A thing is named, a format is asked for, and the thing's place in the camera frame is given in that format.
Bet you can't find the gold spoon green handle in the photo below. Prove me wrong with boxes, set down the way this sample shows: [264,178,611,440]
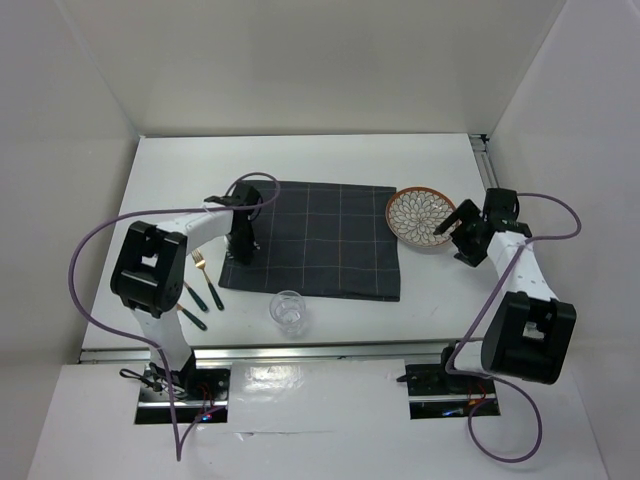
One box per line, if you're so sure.
[183,281,209,312]

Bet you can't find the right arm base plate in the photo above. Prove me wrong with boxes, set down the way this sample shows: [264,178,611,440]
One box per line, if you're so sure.
[396,364,501,420]

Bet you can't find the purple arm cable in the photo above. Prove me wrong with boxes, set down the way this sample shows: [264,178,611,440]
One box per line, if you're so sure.
[444,192,582,464]
[67,171,281,461]

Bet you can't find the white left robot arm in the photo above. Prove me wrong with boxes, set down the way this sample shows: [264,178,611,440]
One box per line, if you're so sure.
[110,184,262,399]

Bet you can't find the aluminium front table rail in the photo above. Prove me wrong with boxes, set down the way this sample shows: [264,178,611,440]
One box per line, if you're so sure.
[77,335,549,364]

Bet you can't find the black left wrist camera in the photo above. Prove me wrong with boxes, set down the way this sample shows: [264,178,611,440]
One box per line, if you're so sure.
[204,181,263,212]

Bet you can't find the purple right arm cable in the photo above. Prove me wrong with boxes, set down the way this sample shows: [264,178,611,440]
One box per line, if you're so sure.
[444,192,582,464]

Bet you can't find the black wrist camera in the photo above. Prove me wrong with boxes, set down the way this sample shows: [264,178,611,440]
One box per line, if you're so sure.
[483,188,520,231]
[204,181,263,212]

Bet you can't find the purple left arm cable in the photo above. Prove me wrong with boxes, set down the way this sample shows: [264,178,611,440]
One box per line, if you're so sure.
[67,171,281,461]

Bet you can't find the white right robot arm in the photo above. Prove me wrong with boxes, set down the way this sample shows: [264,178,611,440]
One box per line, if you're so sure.
[436,188,582,392]

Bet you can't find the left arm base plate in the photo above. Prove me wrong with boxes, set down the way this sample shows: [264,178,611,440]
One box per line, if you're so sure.
[134,367,231,425]

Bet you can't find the dark grey checked cloth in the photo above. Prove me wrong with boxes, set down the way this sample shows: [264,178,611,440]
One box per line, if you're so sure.
[218,180,401,302]

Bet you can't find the clear drinking glass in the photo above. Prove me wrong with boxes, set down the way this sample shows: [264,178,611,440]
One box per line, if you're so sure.
[269,290,306,335]

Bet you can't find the gold fork green handle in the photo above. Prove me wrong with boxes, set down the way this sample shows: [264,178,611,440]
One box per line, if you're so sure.
[191,249,225,311]

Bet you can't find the floral patterned plate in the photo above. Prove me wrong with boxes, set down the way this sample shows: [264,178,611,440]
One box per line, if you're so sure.
[385,186,460,249]

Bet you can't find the gold knife green handle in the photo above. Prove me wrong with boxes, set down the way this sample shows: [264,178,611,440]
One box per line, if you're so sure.
[176,304,208,331]

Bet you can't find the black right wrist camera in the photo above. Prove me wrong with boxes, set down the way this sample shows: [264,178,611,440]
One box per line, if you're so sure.
[483,188,520,231]

